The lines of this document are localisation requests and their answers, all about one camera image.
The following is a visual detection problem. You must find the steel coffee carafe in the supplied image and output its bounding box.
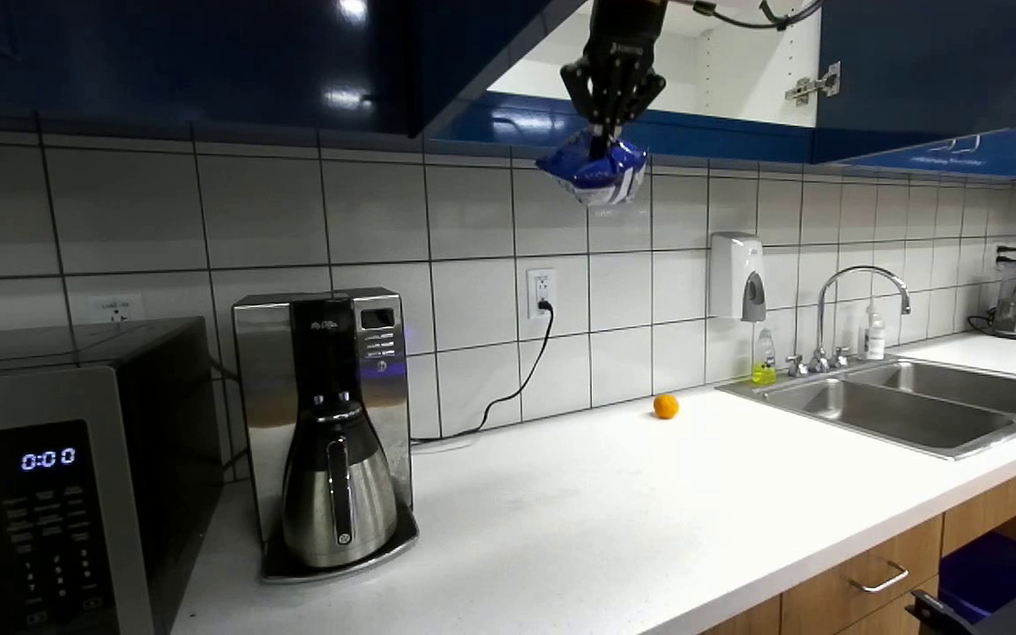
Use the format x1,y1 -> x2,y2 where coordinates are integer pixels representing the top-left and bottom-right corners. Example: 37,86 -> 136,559
283,414 -> 398,569

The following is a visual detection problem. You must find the white soap dispenser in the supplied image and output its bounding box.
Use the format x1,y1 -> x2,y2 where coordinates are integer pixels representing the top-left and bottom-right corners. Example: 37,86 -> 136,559
711,233 -> 767,320

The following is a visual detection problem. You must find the black coffee maker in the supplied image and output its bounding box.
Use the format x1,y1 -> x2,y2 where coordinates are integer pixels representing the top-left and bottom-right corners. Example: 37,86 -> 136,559
234,287 -> 418,581

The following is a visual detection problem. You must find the wooden drawer with handle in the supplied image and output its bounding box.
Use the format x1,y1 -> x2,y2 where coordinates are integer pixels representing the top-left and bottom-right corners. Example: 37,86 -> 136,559
785,519 -> 943,635

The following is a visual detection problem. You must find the white wall outlet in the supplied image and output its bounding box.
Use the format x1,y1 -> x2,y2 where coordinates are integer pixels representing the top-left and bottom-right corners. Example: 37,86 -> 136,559
525,267 -> 557,320

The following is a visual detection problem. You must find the blue upper cabinet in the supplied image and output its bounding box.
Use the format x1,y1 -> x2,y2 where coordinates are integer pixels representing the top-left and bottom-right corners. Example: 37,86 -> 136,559
0,0 -> 1016,180

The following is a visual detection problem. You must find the stainless steel sink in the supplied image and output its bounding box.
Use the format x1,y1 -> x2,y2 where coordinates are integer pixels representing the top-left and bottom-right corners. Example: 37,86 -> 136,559
746,361 -> 1016,454

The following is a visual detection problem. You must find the black microwave oven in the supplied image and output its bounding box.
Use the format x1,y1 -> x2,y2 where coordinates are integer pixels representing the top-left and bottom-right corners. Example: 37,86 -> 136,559
0,318 -> 221,635

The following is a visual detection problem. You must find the black power cable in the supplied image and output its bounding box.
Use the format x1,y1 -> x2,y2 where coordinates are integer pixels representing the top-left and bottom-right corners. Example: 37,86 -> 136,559
408,299 -> 557,447

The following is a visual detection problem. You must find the yellow dish soap bottle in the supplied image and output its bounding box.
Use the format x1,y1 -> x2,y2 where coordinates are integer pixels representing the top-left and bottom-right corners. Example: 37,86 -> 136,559
747,327 -> 781,389

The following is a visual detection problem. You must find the orange fruit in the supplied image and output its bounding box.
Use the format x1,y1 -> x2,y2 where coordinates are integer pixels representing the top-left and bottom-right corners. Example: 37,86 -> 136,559
654,395 -> 682,419

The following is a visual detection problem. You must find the chrome sink faucet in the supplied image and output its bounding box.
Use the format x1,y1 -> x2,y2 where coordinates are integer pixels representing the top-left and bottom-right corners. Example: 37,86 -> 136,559
788,260 -> 914,378

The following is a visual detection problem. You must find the blue chips bag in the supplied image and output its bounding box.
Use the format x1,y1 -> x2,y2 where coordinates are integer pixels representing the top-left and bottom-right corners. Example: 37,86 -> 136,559
535,130 -> 648,213

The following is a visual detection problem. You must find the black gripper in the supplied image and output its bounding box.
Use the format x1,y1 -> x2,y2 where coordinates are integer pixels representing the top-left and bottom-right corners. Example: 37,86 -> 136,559
562,0 -> 668,159

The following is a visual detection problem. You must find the blue bin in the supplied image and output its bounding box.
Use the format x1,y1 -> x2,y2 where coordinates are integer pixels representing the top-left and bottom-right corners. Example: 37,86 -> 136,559
938,534 -> 1016,625

